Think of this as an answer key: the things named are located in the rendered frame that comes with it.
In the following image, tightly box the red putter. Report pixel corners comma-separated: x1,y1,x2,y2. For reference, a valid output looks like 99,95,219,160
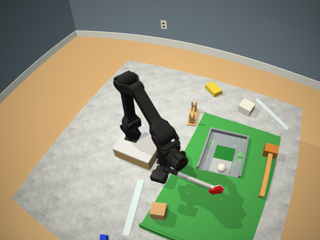
170,169,224,195

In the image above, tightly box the white ball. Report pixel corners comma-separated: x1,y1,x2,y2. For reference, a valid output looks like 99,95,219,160
217,163,226,172

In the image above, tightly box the blue block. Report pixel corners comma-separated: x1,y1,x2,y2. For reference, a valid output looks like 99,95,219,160
100,234,108,240

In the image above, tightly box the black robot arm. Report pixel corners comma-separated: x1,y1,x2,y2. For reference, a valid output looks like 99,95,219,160
113,70,189,171

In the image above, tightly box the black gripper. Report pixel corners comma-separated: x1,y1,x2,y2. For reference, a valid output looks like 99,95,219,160
150,153,172,184

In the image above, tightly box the green putting mat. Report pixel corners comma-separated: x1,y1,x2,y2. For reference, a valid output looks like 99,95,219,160
142,112,281,240

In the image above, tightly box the white flat strip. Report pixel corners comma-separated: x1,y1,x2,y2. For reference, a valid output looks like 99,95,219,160
255,98,289,131
122,179,144,236

